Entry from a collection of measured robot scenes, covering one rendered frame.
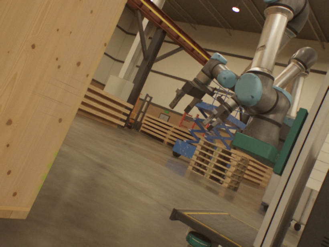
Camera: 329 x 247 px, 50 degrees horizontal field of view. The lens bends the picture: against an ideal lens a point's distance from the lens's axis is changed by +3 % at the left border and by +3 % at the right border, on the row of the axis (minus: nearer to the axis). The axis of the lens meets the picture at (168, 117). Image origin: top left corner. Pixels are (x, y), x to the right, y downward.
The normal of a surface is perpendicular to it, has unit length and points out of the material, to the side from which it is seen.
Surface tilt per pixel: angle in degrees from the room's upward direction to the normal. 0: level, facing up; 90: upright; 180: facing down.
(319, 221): 90
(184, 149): 90
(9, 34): 90
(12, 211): 90
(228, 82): 115
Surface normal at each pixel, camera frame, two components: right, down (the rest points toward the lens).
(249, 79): -0.76, -0.22
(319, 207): -0.44, -0.24
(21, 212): 0.72, 0.29
